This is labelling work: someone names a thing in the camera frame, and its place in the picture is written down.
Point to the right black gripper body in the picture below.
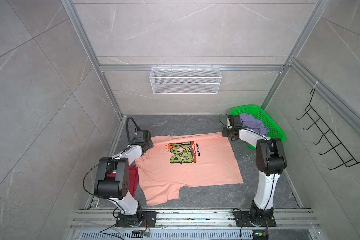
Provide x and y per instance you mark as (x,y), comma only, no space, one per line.
(227,132)

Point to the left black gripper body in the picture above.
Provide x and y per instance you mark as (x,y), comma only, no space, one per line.
(148,143)

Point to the salmon pink t shirt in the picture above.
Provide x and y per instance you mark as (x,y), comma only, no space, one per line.
(192,161)

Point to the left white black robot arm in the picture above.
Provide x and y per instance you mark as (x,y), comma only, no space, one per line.
(113,181)

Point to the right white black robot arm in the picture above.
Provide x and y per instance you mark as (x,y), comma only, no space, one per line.
(270,161)

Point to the purple t shirt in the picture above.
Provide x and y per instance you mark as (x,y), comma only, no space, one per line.
(256,125)

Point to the folded dark red t shirt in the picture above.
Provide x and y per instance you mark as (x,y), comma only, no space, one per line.
(133,179)

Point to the green plastic laundry basket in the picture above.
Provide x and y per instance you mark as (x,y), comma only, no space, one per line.
(259,114)

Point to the white wire mesh shelf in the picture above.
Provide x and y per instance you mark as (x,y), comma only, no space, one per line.
(185,80)

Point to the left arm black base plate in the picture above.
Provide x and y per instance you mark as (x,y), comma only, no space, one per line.
(147,219)

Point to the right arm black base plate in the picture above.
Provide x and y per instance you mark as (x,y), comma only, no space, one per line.
(243,219)

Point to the black wire hook rack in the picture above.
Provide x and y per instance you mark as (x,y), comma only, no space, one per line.
(336,146)

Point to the aluminium rail base frame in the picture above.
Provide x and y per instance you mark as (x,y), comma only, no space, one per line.
(194,224)

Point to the aluminium frame profiles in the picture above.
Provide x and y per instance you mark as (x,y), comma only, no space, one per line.
(344,110)

